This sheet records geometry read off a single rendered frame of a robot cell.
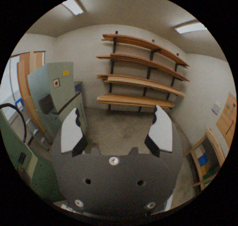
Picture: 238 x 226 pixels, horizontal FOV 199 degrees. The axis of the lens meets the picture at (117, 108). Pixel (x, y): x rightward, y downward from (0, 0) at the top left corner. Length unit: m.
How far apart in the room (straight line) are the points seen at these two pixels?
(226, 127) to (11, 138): 3.14
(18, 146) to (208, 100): 3.25
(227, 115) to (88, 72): 3.79
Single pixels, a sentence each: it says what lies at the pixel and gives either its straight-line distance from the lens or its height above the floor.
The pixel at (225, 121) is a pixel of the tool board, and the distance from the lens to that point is 2.42.
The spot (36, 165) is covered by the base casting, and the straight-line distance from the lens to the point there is 0.80.
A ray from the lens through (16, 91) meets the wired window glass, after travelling 2.28.
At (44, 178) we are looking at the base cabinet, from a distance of 0.93.
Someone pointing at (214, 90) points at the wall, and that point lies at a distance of 2.51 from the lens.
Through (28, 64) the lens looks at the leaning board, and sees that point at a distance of 2.29.
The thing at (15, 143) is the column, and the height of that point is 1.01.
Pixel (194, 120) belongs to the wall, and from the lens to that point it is 2.62.
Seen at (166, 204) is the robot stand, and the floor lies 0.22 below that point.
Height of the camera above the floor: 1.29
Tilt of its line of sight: 33 degrees down
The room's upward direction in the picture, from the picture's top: 7 degrees clockwise
